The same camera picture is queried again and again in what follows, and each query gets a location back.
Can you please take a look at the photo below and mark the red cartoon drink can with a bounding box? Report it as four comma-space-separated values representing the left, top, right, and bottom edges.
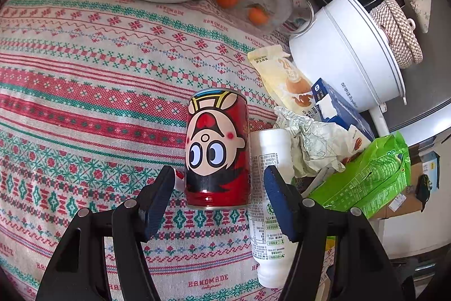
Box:
185, 89, 251, 209

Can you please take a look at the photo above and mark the white plastic bottle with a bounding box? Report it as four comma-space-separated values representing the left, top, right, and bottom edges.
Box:
248, 128, 297, 289

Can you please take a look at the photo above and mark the green snack bag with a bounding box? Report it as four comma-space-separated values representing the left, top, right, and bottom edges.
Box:
309, 132, 411, 218

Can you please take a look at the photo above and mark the cardboard box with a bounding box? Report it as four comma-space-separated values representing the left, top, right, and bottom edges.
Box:
372, 157, 423, 219

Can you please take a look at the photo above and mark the crumpled paper wrapper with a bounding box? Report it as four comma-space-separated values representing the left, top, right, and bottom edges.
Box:
275, 106, 356, 177

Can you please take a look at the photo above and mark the blue white carton box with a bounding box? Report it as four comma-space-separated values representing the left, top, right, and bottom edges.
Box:
311, 78, 375, 141

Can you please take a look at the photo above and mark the cream ice cream wrapper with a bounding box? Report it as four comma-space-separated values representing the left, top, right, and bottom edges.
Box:
248, 45, 321, 122

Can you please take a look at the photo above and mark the red green patterned tablecloth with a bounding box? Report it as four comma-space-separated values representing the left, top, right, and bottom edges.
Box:
1, 0, 288, 300

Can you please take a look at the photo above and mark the white electric cooking pot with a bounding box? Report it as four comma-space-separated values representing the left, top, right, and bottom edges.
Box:
289, 0, 407, 137

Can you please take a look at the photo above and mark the mandarin inside teapot right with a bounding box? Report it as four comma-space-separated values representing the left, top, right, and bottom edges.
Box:
247, 5, 269, 26

